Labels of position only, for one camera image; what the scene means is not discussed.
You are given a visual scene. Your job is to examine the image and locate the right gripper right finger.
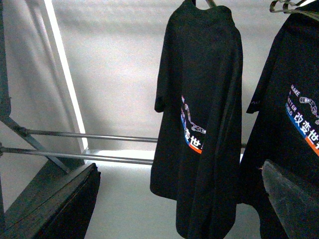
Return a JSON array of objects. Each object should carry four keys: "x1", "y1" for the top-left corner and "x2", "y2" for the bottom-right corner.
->
[{"x1": 262, "y1": 160, "x2": 319, "y2": 239}]

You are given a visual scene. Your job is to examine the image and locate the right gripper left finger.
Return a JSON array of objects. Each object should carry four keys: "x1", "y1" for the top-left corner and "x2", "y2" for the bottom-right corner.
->
[{"x1": 0, "y1": 163, "x2": 100, "y2": 239}]

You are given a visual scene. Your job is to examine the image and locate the black printed t-shirt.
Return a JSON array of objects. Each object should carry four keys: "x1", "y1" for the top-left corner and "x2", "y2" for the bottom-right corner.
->
[
  {"x1": 240, "y1": 1, "x2": 319, "y2": 239},
  {"x1": 150, "y1": 0, "x2": 243, "y2": 239}
]

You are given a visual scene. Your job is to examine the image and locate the metal clothes hanger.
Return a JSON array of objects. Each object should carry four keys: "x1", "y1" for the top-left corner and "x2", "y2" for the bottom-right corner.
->
[{"x1": 269, "y1": 0, "x2": 319, "y2": 21}]

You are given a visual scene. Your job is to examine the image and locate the grey metal clothes rack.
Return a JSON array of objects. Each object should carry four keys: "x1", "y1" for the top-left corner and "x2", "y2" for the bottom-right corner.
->
[{"x1": 0, "y1": 0, "x2": 247, "y2": 225}]

